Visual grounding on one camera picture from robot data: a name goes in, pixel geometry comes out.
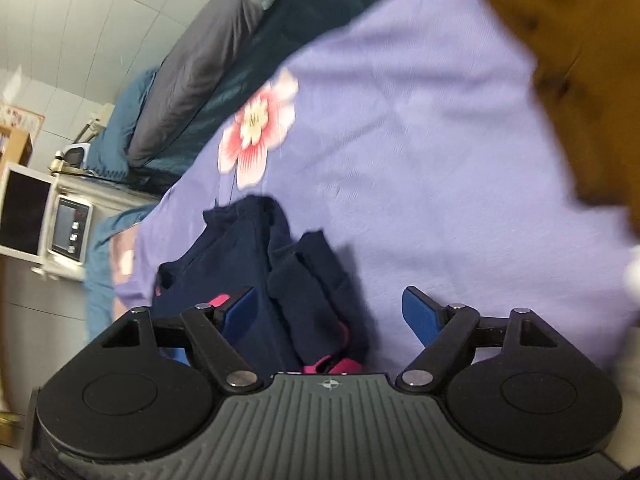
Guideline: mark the white microwave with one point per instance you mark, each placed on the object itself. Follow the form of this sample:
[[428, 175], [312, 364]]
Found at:
[[25, 210]]

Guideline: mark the navy cartoon print shirt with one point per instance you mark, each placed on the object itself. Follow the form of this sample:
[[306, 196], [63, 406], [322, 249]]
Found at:
[[250, 252]]

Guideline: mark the grey metal cabinet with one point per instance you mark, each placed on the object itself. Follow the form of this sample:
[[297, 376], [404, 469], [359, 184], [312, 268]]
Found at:
[[50, 310]]

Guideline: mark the teal bed sheet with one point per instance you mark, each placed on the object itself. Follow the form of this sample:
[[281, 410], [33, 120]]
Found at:
[[310, 25]]

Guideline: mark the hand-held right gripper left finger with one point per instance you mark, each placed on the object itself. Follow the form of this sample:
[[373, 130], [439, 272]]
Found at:
[[241, 311]]

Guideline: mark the brown cloth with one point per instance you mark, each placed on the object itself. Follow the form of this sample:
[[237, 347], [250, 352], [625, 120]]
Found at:
[[590, 60]]

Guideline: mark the purple floral blanket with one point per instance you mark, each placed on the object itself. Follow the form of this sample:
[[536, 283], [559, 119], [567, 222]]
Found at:
[[410, 160]]

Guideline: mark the white kettle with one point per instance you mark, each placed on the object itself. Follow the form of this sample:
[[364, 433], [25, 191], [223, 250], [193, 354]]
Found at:
[[77, 154]]

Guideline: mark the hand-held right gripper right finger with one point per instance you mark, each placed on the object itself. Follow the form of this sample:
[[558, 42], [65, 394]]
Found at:
[[421, 316]]

